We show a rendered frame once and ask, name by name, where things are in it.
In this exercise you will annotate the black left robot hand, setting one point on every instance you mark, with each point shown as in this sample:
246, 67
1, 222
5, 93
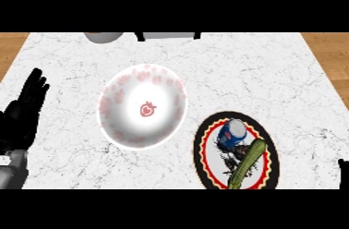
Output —
23, 112

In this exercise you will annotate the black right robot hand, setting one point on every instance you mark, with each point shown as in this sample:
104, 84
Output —
344, 172

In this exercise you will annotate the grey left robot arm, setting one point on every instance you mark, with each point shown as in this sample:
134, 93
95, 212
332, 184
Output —
10, 169

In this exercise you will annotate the green squash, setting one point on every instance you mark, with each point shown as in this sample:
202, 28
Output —
246, 165

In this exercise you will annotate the white bowl with red print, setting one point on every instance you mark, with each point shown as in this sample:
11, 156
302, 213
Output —
143, 106

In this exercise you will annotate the black-rimmed patterned plate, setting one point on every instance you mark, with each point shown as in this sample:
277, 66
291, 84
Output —
211, 152

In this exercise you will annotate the blue can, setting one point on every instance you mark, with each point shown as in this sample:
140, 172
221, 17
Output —
233, 134

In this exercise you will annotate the grey round pot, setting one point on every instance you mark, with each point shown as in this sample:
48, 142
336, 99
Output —
104, 37

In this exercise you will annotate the grey appliance with black legs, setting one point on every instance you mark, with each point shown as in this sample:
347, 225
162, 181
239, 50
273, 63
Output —
168, 35

